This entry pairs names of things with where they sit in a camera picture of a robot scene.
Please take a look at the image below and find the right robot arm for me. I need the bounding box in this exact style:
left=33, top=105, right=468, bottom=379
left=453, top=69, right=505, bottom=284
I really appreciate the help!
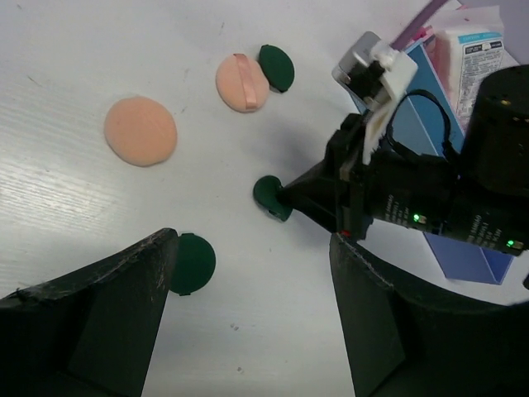
left=277, top=65, right=528, bottom=256

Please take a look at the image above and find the green round puff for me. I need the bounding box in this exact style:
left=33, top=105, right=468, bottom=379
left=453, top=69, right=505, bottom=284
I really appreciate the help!
left=258, top=45, right=295, bottom=93
left=252, top=175, right=293, bottom=222
left=169, top=233, right=217, bottom=296

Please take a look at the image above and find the pink puff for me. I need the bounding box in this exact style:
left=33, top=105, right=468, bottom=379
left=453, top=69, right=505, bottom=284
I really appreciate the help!
left=103, top=96, right=178, bottom=167
left=215, top=54, right=269, bottom=113

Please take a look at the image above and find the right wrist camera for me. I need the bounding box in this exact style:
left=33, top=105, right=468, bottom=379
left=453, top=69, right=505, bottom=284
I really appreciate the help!
left=332, top=31, right=418, bottom=165

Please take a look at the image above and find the three-compartment organizer box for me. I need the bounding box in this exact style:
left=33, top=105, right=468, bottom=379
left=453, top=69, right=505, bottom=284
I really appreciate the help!
left=366, top=41, right=516, bottom=285

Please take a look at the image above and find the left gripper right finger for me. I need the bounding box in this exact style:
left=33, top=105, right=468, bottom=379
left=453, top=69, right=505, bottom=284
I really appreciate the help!
left=330, top=234, right=528, bottom=396

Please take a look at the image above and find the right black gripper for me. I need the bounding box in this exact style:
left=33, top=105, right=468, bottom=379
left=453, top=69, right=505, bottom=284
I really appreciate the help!
left=279, top=113, right=455, bottom=240

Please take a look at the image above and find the green round puff bottom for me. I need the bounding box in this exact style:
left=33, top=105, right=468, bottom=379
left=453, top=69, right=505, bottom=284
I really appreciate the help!
left=169, top=233, right=217, bottom=296

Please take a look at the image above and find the cotton pad pack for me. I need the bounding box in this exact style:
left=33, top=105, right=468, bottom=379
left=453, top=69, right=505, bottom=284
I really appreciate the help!
left=429, top=5, right=504, bottom=130

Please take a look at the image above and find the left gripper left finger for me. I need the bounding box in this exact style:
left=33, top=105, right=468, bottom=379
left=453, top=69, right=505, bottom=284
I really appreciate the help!
left=1, top=228, right=179, bottom=396

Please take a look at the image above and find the green round puff top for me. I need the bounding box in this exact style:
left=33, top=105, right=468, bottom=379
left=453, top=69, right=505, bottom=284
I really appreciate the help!
left=258, top=45, right=295, bottom=93

